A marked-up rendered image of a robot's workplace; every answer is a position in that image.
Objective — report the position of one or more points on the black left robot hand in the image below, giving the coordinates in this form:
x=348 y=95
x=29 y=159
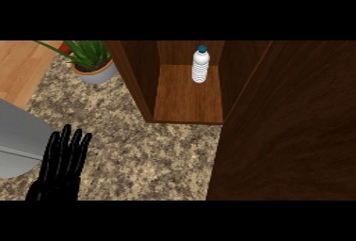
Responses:
x=60 y=169

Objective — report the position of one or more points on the brown wooden cabinet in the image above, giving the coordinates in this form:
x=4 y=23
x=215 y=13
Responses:
x=186 y=94

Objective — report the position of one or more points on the white plastic water bottle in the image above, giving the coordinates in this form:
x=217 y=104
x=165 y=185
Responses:
x=202 y=67

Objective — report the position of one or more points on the brown wooden cabinet door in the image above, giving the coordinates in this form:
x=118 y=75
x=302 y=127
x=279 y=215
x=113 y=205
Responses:
x=287 y=125

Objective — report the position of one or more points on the grey appliance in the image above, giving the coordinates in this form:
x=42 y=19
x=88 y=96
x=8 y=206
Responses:
x=19 y=141

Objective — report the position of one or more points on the green potted plant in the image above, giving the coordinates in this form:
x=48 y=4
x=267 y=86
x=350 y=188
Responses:
x=91 y=62

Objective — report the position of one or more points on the red object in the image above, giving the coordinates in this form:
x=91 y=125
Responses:
x=64 y=47

